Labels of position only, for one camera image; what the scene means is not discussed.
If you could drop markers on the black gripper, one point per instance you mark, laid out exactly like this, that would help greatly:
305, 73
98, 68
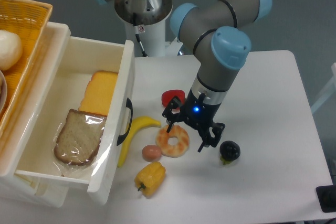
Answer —
198, 115

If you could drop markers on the brown egg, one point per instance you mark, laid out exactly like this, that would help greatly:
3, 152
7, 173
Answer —
151, 153

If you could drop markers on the yellow bell pepper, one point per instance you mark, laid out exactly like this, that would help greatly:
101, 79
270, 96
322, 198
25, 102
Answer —
149, 179

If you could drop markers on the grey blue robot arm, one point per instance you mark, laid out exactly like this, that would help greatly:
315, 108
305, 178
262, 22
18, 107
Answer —
212, 35

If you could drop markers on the red bell pepper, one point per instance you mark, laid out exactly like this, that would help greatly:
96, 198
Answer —
168, 95

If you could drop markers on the dark purple mangosteen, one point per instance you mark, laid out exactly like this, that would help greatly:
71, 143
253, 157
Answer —
229, 152

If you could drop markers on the yellow banana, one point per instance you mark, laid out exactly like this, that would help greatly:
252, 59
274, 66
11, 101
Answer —
138, 124

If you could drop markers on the orange cake slice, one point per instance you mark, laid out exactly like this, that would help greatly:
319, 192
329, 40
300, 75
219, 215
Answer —
99, 93

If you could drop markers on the wrapped brown bread slice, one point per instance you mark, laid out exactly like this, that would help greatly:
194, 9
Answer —
79, 139

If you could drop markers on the white plastic drawer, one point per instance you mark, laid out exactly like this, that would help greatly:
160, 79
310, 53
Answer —
82, 58

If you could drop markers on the black device at edge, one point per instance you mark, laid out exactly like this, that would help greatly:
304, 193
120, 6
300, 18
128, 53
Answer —
326, 197

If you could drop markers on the white drawer cabinet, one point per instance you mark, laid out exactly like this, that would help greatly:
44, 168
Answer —
27, 188

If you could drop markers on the bowl rim at left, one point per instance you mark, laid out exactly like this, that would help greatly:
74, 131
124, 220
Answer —
3, 93

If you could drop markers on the yellow wicker basket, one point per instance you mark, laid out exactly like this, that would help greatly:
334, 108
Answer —
27, 19

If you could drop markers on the white bun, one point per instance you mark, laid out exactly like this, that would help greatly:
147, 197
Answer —
11, 49

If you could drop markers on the black drawer handle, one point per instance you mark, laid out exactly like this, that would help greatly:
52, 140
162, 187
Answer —
128, 118

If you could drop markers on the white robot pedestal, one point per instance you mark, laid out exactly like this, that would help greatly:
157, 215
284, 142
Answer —
152, 40

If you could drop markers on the white frame at right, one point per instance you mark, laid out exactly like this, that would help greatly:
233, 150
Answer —
325, 93

